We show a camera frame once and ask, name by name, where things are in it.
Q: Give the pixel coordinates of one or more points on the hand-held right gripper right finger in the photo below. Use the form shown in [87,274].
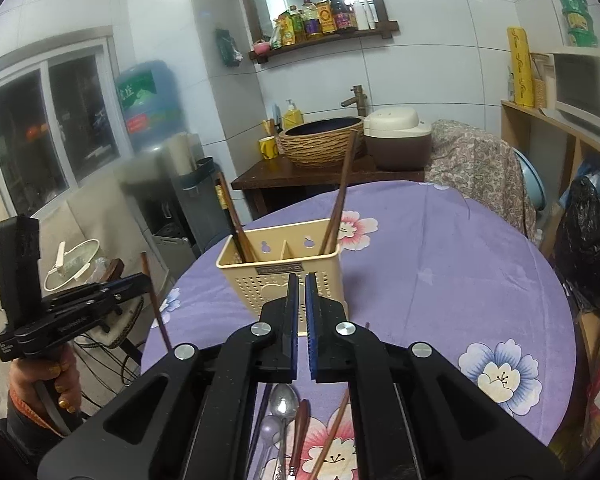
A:
[311,330]

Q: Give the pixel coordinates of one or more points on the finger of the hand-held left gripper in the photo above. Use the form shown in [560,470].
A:
[122,282]
[115,300]

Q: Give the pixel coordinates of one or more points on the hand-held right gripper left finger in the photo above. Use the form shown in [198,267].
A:
[294,330]

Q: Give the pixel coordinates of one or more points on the beige plastic cutlery holder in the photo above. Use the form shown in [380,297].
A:
[275,265]

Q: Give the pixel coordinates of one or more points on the dark brown chopstick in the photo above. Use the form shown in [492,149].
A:
[261,415]

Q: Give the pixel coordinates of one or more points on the dark chopsticks bundle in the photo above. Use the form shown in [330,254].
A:
[227,215]

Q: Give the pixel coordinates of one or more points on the person's left forearm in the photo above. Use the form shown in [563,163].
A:
[30,435]

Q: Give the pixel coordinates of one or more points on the person's left hand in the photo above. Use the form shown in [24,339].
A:
[55,382]

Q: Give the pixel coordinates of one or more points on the white pot with glass lid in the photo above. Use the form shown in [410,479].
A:
[72,267]

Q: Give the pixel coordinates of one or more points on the metal spoon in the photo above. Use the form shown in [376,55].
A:
[285,402]

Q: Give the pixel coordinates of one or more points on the grey water dispenser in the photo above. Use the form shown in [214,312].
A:
[180,210]

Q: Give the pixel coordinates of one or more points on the grey plastic spoon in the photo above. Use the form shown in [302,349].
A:
[268,430]

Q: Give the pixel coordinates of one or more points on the purple floral tablecloth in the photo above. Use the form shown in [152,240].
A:
[430,270]

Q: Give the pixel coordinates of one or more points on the beige paper roll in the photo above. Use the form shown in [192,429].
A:
[180,152]

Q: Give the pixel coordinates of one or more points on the window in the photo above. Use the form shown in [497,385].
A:
[50,130]

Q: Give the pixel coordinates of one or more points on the blue water jug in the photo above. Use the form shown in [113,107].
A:
[147,105]

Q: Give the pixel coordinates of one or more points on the yellow mug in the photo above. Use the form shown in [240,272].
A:
[267,148]

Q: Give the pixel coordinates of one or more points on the woven pattern sink basin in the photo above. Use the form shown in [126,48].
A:
[322,142]

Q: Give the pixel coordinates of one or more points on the white brown rice cooker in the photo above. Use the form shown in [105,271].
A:
[395,140]

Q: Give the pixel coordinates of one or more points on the yellow soap bottle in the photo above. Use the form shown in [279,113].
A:
[292,117]

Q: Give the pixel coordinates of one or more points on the floral patterned cloth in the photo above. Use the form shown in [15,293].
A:
[475,170]

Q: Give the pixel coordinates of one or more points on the brass faucet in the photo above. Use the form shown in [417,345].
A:
[357,100]

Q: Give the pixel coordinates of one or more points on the light blue basin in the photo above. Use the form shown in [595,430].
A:
[532,180]

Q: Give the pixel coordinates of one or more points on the pink bowl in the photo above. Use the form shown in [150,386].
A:
[261,47]

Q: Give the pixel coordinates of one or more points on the black plastic bag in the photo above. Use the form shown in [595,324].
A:
[587,240]

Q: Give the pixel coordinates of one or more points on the wooden shelf unit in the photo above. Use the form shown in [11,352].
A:
[535,130]

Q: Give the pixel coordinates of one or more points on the yellow green oil bottle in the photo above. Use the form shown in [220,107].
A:
[294,27]

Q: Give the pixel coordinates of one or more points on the purple label bottle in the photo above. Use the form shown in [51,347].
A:
[311,22]

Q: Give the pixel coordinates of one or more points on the amber yellow label bottle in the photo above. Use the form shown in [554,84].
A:
[326,17]

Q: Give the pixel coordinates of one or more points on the white bottle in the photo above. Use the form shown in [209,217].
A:
[370,14]
[361,15]

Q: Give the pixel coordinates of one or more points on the dark sauce bottle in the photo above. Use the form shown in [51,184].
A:
[343,12]

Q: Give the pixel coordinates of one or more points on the yellow roll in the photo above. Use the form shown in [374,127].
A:
[520,67]

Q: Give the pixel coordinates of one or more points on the glass jar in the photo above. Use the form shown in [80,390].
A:
[542,82]

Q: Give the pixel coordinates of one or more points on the white microwave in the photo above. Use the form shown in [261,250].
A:
[585,90]

